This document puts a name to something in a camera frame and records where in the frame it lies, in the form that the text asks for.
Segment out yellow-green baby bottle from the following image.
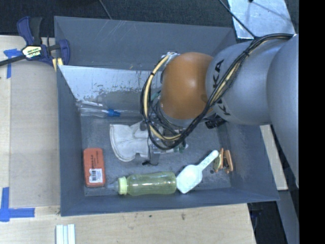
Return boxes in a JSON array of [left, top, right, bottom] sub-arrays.
[[107, 171, 178, 197]]

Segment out white cloth glove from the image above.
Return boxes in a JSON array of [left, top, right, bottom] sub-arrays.
[[109, 121, 151, 163]]

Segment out white plastic scoop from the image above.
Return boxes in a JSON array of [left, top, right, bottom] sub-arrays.
[[175, 149, 220, 194]]

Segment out orange block with white label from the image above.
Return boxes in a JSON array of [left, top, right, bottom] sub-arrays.
[[82, 147, 107, 188]]

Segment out orange and brown sunglasses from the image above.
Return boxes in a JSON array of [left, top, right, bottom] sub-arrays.
[[212, 147, 234, 174]]

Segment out clear bottle with blue cap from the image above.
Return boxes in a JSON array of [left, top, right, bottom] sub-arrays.
[[75, 99, 121, 119]]

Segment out pale wood flat board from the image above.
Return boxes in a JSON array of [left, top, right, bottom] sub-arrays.
[[9, 59, 61, 208]]

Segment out grey metal bin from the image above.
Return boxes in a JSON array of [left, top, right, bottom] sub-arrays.
[[53, 16, 280, 217]]

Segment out black cylinder on white bracket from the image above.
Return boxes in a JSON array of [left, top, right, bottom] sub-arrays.
[[205, 117, 226, 130]]

